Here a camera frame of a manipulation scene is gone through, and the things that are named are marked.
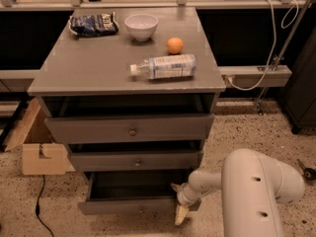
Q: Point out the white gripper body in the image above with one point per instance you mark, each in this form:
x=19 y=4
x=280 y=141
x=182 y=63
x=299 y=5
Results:
x=185 y=196

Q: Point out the grey bottom drawer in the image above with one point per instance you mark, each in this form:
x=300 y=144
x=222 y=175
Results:
x=117 y=192

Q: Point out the grey drawer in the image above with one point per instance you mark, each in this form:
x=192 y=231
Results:
x=134 y=161
x=117 y=192
x=129 y=128

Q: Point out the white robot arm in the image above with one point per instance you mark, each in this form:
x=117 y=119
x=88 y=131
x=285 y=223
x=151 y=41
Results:
x=252 y=185

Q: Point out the grey top drawer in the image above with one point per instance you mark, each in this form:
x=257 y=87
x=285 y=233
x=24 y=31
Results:
x=129 y=128

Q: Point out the grey middle drawer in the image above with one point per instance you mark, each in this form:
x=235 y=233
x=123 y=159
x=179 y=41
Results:
x=134 y=161

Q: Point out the grey drawer cabinet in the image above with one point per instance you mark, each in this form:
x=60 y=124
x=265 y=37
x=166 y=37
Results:
x=89 y=78

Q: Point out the clear plastic water bottle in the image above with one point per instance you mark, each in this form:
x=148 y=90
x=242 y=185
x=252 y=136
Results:
x=164 y=67

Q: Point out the black caster wheel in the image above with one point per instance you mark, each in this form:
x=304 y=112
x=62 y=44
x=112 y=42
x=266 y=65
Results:
x=308 y=173

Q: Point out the cardboard box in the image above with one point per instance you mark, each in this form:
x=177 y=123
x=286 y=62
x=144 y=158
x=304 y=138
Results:
x=41 y=155

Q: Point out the orange fruit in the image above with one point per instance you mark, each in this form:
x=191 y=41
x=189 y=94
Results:
x=174 y=45

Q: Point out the dark grey side cabinet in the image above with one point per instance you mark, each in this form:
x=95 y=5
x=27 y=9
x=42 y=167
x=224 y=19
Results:
x=298 y=97

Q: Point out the white ceramic bowl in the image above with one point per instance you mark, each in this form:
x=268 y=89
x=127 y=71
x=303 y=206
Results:
x=141 y=26

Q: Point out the metal support rod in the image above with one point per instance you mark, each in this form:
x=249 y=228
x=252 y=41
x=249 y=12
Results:
x=272 y=66

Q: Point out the blue chip bag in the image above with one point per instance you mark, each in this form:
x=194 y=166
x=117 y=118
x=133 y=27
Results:
x=92 y=26

